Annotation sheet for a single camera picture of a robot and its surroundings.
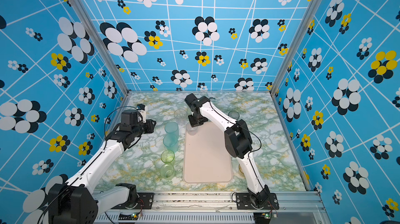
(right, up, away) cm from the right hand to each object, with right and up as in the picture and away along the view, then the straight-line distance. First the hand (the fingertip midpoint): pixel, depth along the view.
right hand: (197, 124), depth 94 cm
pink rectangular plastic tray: (+6, -18, -7) cm, 20 cm away
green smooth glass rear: (-17, -17, -6) cm, 25 cm away
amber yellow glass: (+19, -14, -32) cm, 40 cm away
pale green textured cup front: (-16, -24, -12) cm, 31 cm away
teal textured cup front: (-15, -9, -5) cm, 19 cm away
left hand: (-23, +3, -10) cm, 25 cm away
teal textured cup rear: (-14, -2, -5) cm, 15 cm away
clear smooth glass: (-12, +5, +10) cm, 16 cm away
